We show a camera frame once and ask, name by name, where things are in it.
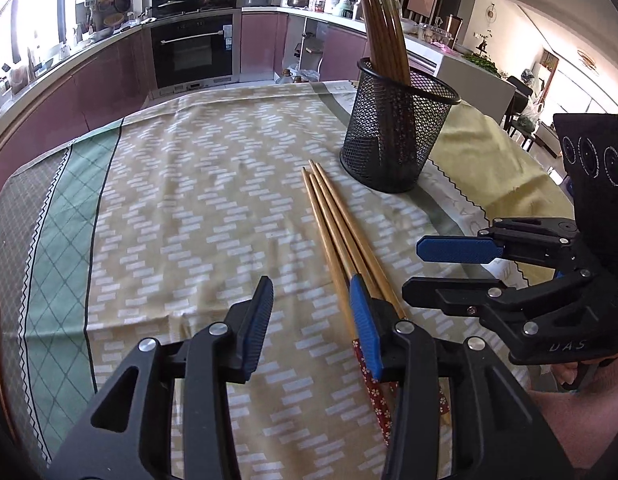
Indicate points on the pile of green vegetables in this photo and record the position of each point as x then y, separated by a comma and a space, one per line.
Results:
483, 64

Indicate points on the kitchen window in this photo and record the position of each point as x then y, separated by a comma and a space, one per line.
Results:
34, 20

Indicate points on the black mesh utensil holder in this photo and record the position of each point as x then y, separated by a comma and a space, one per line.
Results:
389, 135

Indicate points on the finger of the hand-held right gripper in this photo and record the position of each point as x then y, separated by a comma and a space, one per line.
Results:
459, 249
429, 292

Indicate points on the black dining chair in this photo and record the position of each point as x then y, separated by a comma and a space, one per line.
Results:
519, 87

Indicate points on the white kitchen countertop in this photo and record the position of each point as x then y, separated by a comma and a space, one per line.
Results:
451, 57

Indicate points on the black built-in oven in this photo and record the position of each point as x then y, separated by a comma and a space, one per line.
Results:
189, 55

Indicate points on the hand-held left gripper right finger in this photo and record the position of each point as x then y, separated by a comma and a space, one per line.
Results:
366, 325

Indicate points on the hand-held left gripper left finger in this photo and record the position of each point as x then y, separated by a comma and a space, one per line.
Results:
256, 320

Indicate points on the person's right hand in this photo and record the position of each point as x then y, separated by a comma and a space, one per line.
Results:
564, 374

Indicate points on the round wall clock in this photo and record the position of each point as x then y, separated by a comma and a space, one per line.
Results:
492, 12

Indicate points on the person's right forearm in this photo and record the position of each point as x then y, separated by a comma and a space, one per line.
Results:
589, 435

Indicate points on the hanging frying pan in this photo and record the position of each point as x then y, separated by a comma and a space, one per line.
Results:
121, 2

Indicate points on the patterned tablecloth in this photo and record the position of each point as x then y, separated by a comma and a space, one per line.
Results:
189, 210

